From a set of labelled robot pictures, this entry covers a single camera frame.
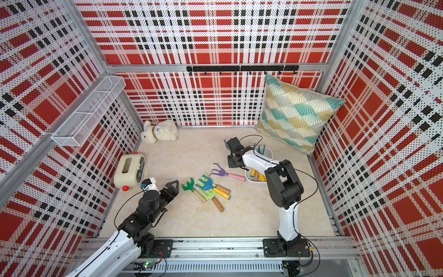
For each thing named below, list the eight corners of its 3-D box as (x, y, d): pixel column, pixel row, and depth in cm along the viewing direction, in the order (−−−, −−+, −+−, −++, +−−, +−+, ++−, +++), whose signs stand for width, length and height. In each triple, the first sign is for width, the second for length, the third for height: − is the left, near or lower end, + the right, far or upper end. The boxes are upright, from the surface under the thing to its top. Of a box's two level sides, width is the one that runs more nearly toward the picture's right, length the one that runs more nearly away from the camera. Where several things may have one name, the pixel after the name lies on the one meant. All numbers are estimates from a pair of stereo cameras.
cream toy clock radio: (115, 192, 92) (105, 185, 85) (129, 161, 105) (122, 152, 98) (138, 192, 92) (130, 185, 85) (149, 161, 105) (143, 152, 98)
